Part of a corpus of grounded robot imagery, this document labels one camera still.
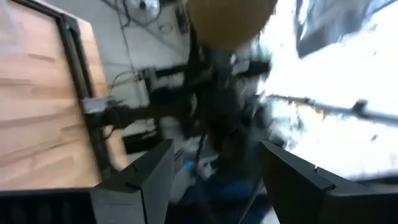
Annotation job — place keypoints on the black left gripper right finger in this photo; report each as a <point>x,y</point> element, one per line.
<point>311,202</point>

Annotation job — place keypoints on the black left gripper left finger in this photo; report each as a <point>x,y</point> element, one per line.
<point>143,186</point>

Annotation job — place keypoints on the tan baseball cap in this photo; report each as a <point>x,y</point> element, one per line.
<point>230,21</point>

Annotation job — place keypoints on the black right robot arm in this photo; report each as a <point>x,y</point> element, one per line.
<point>217,109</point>

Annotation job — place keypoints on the white bottle blue yellow label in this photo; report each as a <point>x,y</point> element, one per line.
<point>183,183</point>

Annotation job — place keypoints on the grey metal rod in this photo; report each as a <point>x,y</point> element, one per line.
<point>335,109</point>

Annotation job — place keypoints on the silver metal bracket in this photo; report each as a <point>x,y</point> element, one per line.
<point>96,105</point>

